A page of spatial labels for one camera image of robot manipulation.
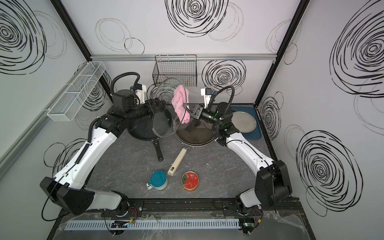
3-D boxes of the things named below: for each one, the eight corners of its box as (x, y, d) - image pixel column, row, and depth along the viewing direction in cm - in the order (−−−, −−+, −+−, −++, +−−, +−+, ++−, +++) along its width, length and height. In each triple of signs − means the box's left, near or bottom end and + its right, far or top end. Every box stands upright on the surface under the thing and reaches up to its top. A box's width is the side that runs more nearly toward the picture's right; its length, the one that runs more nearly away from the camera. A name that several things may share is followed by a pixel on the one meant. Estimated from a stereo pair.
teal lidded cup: (149, 190, 81) (145, 185, 75) (152, 175, 86) (148, 170, 80) (167, 190, 81) (165, 185, 75) (169, 175, 86) (167, 170, 80)
